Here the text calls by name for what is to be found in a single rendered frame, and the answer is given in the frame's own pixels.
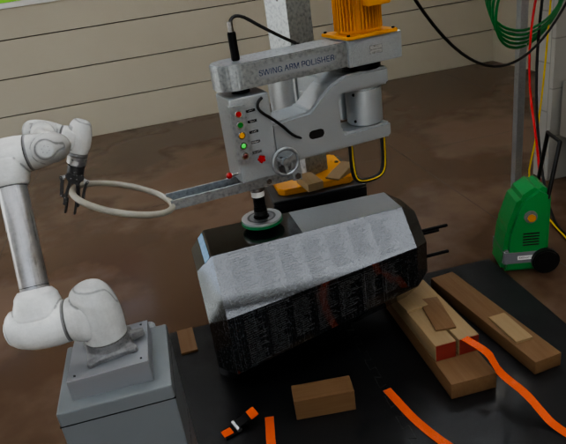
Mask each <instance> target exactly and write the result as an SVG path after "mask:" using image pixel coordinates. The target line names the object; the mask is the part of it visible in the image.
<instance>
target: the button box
mask: <svg viewBox="0 0 566 444"><path fill-rule="evenodd" d="M227 111H228V116H229V121H230V127H231V131H232V137H233V142H234V147H235V156H236V161H237V165H238V166H240V165H244V164H248V163H251V162H254V158H253V152H252V147H251V141H250V135H249V125H248V120H247V115H246V109H245V104H240V105H236V106H232V107H227ZM236 111H241V112H242V117H241V118H236V117H235V112H236ZM238 122H243V124H244V126H243V128H242V129H238V128H237V127H236V124H237V123H238ZM240 132H244V133H245V135H246V137H245V138H244V139H240V138H239V137H238V135H239V133H240ZM243 142H244V143H246V144H247V148H246V149H245V150H242V149H241V147H240V145H241V143H243ZM245 152H247V153H248V154H249V158H248V159H243V158H242V154H243V153H245Z"/></svg>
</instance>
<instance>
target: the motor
mask: <svg viewBox="0 0 566 444"><path fill-rule="evenodd" d="M390 1H391V0H331V7H332V16H333V25H334V32H329V33H327V32H324V33H322V37H325V38H331V39H336V40H342V41H352V40H357V39H361V38H366V37H369V36H374V35H378V34H383V33H390V32H395V31H398V28H397V27H395V26H392V27H390V26H383V22H382V7H381V4H387V3H389V2H390Z"/></svg>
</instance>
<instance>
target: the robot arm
mask: <svg viewBox="0 0 566 444"><path fill-rule="evenodd" d="M91 144H92V125H91V123H90V122H89V121H87V120H84V119H80V118H74V119H73V120H72V121H71V123H70V126H66V125H61V124H58V123H55V122H49V121H44V120H29V121H27V122H25V123H24V125H23V127H22V135H20V136H11V137H4V138H0V206H1V211H2V214H3V219H4V226H5V231H6V232H7V237H8V241H9V245H10V250H11V257H12V261H13V265H14V269H15V273H16V277H17V281H18V286H19V293H17V295H16V296H15V298H14V300H13V309H12V311H11V312H9V313H8V314H7V315H6V317H5V319H4V325H3V333H4V337H5V340H6V341H7V343H8V344H9V345H10V346H13V347H15V348H17V349H21V350H41V349H47V348H51V347H55V346H58V345H61V344H66V343H69V342H72V341H80V342H84V343H83V345H84V347H85V348H86V355H87V359H88V361H87V363H86V364H87V367H88V368H94V367H96V366H98V365H99V364H102V363H105V362H107V361H110V360H112V359H116V358H119V357H122V356H123V355H126V354H130V353H134V352H137V351H138V346H137V345H136V344H135V343H134V340H136V339H137V338H139V337H141V336H143V335H144V334H145V332H144V329H143V328H137V329H131V327H130V326H126V322H125V318H124V315H123V310H122V308H121V305H120V302H119V300H118V298H117V297H116V295H115V293H114V292H113V290H112V289H111V288H110V287H109V285H108V284H106V283H105V282H104V281H101V280H99V279H97V278H91V279H87V280H84V281H81V282H80V283H78V284H77V285H75V286H74V287H73V288H72V289H71V291H70V293H69V297H68V298H66V299H62V297H61V295H60V294H59V292H58V290H57V289H56V288H55V287H53V286H52V285H51V286H49V282H48V275H47V271H46V267H45V262H44V259H43V254H42V251H41V244H40V239H39V235H38V231H37V227H36V223H35V219H34V212H33V207H32V204H31V199H30V196H29V191H28V187H27V186H28V184H29V182H30V176H31V171H33V170H37V169H40V168H43V167H47V166H49V165H51V164H53V163H56V162H59V161H61V160H63V159H65V158H66V157H67V160H66V162H67V163H68V166H67V173H66V175H60V177H59V179H60V196H61V197H63V205H65V208H64V213H66V212H67V209H68V202H69V197H67V196H68V194H69V189H70V187H71V184H75V185H76V189H77V195H78V196H80V183H81V182H82V181H84V184H85V185H84V188H83V193H82V198H84V199H85V196H86V188H87V184H88V183H89V180H87V179H85V176H84V171H85V166H86V162H87V158H88V153H89V150H90V148H91ZM65 177H66V179H67V181H68V186H67V189H66V191H65V194H64V193H63V187H64V179H65Z"/></svg>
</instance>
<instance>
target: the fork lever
mask: <svg viewBox="0 0 566 444"><path fill-rule="evenodd" d="M279 171H280V172H281V173H285V172H286V169H285V167H284V166H283V165H280V166H279ZM292 179H293V176H292V175H289V176H279V175H277V174H276V175H274V176H270V177H266V178H264V179H260V180H256V181H251V182H247V183H242V182H241V181H240V180H238V179H237V178H236V177H235V176H234V177H232V178H231V179H228V178H226V179H223V180H219V181H213V182H209V183H206V184H202V185H198V186H195V187H191V188H187V189H181V190H177V191H174V192H170V193H167V194H166V197H170V198H172V199H173V200H171V201H170V202H171V204H174V205H175V210H178V209H181V208H185V207H189V206H192V205H195V204H201V203H205V202H209V201H212V200H216V199H219V198H222V197H226V196H232V195H236V194H240V193H242V192H246V191H250V190H253V189H260V188H263V187H266V186H270V185H273V184H277V183H281V182H284V181H290V180H292Z"/></svg>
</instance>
